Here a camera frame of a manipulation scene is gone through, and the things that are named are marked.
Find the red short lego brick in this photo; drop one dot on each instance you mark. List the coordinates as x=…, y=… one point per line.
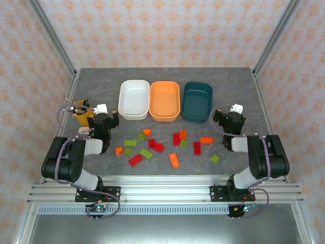
x=159, y=147
x=151, y=143

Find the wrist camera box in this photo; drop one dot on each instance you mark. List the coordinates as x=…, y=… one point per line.
x=102, y=108
x=238, y=108

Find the orange small lego brick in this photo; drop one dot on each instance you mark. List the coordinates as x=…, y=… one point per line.
x=118, y=150

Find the black marker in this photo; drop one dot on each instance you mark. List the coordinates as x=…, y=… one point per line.
x=86, y=103

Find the grey metal panel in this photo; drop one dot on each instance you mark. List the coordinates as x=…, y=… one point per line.
x=162, y=230

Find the pale pink small object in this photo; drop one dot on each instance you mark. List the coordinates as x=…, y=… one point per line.
x=83, y=130

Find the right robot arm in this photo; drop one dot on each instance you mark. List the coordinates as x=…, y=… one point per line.
x=266, y=157

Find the orange long flat lego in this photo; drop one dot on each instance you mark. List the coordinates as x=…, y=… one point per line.
x=206, y=140

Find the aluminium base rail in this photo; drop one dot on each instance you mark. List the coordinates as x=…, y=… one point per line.
x=165, y=190

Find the white pen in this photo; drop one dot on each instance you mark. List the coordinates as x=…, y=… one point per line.
x=71, y=106

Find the orange plastic container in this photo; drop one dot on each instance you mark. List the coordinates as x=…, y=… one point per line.
x=164, y=101

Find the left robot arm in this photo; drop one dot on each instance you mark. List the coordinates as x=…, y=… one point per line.
x=63, y=162

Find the green medium lego brick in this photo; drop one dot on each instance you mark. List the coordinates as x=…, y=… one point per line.
x=129, y=143

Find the green square lego brick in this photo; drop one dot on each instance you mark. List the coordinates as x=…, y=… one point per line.
x=127, y=151
x=141, y=136
x=215, y=158
x=183, y=143

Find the orange long sloped lego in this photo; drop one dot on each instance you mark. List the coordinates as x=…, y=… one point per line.
x=174, y=160

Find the small circuit board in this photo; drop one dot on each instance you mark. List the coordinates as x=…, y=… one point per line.
x=245, y=209
x=97, y=209

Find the aluminium frame post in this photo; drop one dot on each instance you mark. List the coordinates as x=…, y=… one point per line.
x=276, y=35
x=50, y=35

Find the green long lego brick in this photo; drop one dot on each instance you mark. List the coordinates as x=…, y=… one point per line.
x=146, y=154

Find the white plastic container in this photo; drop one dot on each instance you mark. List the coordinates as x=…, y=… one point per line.
x=133, y=99

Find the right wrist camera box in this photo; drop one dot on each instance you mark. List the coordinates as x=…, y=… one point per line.
x=238, y=108

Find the red long lego brick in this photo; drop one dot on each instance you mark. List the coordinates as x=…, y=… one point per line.
x=176, y=139
x=135, y=160
x=197, y=148

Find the teal plastic container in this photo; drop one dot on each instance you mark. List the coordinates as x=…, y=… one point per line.
x=196, y=101

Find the orange curved lego brick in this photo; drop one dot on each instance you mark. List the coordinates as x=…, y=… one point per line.
x=147, y=132

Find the orange medium lego brick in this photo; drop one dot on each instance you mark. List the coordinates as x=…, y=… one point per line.
x=183, y=134

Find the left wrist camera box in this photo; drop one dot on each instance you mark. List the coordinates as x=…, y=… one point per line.
x=102, y=108

